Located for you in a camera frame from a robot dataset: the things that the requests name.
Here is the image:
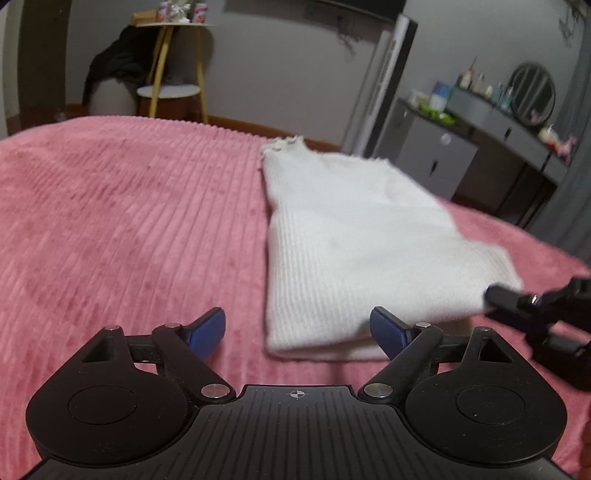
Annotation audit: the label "white standing air conditioner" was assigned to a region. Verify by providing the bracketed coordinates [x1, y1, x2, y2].
[342, 14, 419, 158]

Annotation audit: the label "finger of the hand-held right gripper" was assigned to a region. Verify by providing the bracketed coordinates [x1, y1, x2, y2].
[482, 276, 591, 325]
[486, 310, 591, 394]

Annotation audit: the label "green packet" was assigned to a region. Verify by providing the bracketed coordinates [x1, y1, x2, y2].
[419, 105, 456, 126]

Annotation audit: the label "white round stool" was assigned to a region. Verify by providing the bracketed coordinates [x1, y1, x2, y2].
[88, 76, 139, 117]

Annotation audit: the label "white and blue tub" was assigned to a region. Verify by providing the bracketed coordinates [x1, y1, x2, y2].
[431, 82, 454, 112]

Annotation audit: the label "yellow-legged side table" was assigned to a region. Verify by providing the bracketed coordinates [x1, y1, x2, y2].
[135, 21, 218, 124]

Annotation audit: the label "pink ribbed blanket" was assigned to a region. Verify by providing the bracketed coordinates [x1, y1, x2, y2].
[0, 115, 591, 480]

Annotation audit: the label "dark clothes pile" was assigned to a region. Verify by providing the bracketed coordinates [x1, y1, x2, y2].
[83, 25, 167, 104]

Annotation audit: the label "white knit top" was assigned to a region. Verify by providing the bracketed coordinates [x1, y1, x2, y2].
[259, 135, 526, 363]

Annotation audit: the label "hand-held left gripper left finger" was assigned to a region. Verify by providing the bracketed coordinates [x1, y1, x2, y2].
[81, 307, 236, 403]

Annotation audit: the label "round vanity mirror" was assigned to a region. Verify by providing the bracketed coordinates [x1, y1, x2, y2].
[509, 62, 558, 126]

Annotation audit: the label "brown wooden door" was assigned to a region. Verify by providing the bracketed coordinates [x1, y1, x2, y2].
[18, 0, 70, 124]

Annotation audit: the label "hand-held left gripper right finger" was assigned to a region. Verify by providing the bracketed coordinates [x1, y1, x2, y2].
[362, 306, 516, 403]

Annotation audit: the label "black wall television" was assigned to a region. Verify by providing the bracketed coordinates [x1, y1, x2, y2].
[318, 0, 407, 24]

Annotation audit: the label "cosmetic bottles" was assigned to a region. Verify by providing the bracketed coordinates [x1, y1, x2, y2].
[457, 55, 490, 95]

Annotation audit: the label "pink and white toiletries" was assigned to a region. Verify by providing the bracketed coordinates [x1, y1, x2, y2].
[537, 124, 579, 163]

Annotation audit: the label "grey dressing table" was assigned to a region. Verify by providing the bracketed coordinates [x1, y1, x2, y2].
[381, 85, 572, 228]

